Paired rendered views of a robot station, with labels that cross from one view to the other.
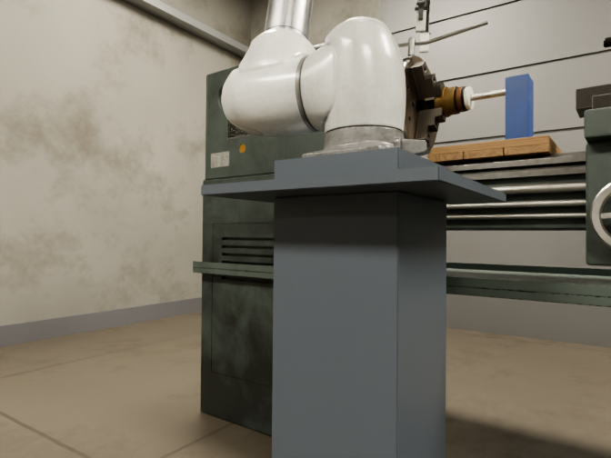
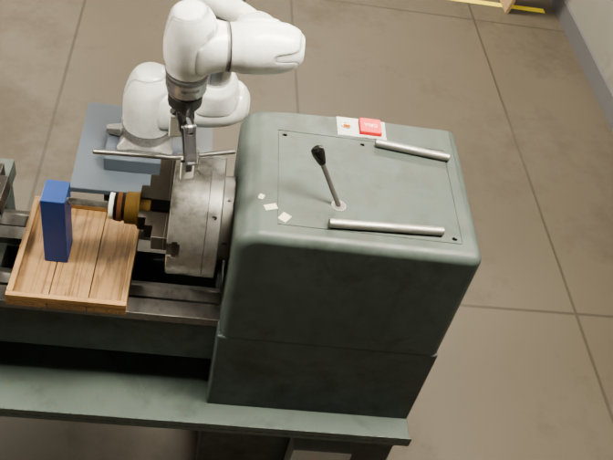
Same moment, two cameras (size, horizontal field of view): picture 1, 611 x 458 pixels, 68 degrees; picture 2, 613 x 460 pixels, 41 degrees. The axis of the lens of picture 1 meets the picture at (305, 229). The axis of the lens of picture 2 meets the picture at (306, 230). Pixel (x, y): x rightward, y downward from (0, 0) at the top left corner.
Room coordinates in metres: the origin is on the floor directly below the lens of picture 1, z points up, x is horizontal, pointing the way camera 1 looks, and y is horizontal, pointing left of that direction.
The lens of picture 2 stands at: (2.70, -1.20, 2.59)
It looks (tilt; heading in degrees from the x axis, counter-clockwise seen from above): 45 degrees down; 133
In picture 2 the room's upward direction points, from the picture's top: 14 degrees clockwise
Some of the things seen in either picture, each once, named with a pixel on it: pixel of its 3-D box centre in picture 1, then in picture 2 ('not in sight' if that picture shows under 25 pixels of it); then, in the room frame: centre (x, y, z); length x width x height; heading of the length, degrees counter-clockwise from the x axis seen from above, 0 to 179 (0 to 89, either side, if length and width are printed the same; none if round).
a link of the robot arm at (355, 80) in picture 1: (358, 80); (151, 97); (0.88, -0.10, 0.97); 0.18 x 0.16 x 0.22; 63
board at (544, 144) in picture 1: (499, 159); (78, 253); (1.31, -0.57, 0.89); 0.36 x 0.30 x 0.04; 144
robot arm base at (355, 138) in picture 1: (373, 148); (140, 130); (0.87, -0.13, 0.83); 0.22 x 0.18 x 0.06; 56
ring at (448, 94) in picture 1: (451, 101); (132, 207); (1.39, -0.45, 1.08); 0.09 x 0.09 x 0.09; 54
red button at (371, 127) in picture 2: not in sight; (369, 128); (1.56, 0.16, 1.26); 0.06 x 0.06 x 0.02; 54
